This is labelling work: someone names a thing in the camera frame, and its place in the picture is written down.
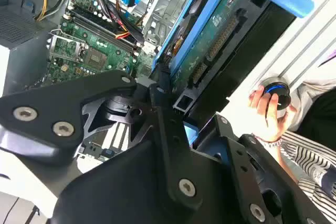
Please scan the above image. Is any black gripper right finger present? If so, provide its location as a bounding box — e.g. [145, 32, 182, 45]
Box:
[211, 115, 333, 224]

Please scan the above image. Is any hard disk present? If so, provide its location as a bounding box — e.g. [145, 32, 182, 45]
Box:
[151, 0, 315, 147]

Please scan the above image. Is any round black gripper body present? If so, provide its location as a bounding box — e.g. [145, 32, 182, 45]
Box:
[50, 140, 245, 224]

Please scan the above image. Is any round black tool blue ring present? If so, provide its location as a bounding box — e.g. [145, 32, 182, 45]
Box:
[258, 76, 292, 119]

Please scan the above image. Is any person's hand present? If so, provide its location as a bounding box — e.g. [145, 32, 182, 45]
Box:
[248, 86, 298, 143]

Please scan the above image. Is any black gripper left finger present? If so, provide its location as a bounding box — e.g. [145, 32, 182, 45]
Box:
[0, 69, 205, 211]

